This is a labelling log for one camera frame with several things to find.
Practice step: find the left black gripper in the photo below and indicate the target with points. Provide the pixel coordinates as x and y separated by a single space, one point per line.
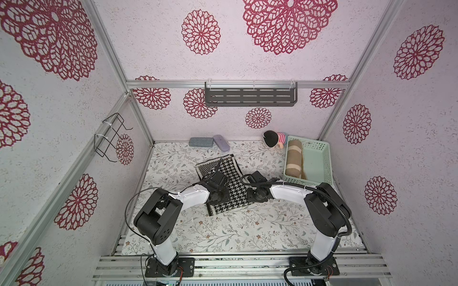
225 190

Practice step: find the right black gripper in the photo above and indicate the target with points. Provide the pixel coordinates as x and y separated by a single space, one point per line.
256 177

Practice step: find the black white knitted scarf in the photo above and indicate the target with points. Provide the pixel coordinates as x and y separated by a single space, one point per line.
237 191

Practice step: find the brown beige striped scarf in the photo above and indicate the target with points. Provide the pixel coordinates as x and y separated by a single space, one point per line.
294 166

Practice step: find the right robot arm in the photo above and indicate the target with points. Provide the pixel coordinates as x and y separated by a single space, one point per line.
329 213

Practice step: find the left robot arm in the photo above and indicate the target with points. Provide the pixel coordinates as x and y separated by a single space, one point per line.
156 219

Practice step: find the mint green plastic basket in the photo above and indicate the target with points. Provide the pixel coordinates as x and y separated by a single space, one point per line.
314 161

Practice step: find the floral table mat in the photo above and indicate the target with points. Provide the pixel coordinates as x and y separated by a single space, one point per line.
275 225

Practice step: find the lilac oval case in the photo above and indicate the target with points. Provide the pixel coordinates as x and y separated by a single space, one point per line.
221 143

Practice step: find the grey rectangular case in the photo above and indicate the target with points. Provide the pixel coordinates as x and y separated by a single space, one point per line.
201 142

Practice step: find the doll with black hair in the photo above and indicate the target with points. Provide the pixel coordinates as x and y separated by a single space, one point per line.
274 139

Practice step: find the dark grey wall shelf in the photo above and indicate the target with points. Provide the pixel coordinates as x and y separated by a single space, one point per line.
250 97

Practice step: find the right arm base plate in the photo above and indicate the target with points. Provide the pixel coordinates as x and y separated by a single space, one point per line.
302 266

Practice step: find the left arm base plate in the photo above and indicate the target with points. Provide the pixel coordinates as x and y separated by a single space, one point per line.
171 267

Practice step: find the black wire wall rack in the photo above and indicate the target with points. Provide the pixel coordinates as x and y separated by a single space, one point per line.
106 140

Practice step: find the aluminium front rail frame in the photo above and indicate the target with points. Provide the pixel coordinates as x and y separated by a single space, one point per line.
270 265

